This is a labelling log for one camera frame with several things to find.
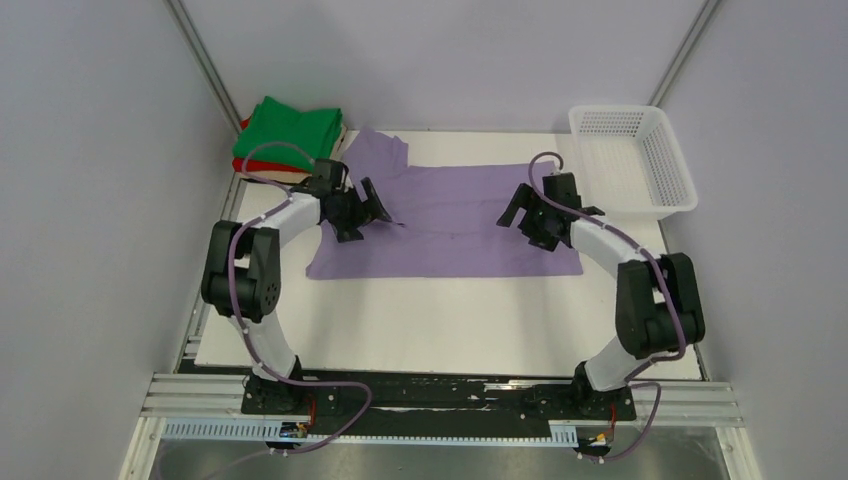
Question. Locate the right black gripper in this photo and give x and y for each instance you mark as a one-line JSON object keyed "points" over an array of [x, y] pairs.
{"points": [[526, 199]]}

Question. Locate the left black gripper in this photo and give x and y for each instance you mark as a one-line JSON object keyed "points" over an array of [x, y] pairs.
{"points": [[368, 209]]}

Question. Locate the purple t shirt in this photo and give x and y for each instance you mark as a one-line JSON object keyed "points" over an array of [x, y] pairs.
{"points": [[444, 201]]}

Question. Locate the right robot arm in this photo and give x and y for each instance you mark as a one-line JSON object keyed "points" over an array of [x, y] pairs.
{"points": [[658, 311]]}

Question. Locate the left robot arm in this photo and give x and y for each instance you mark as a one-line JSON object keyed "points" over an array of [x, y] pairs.
{"points": [[242, 277]]}

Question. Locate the white plastic basket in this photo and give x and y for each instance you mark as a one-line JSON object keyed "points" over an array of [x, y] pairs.
{"points": [[632, 160]]}

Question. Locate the green folded t shirt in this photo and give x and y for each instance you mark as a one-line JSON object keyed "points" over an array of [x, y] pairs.
{"points": [[278, 133]]}

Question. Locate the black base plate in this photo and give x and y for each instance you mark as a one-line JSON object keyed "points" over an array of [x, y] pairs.
{"points": [[437, 405]]}

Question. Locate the aluminium frame rail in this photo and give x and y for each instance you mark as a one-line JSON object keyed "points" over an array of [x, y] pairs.
{"points": [[207, 406]]}

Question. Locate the right corner metal post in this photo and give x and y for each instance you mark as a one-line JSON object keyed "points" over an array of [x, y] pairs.
{"points": [[679, 60]]}

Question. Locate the corner metal post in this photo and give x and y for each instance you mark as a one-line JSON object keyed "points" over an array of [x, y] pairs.
{"points": [[679, 60], [192, 37]]}

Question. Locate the left corner metal post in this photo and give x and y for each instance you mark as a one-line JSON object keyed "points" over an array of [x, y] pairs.
{"points": [[192, 37]]}

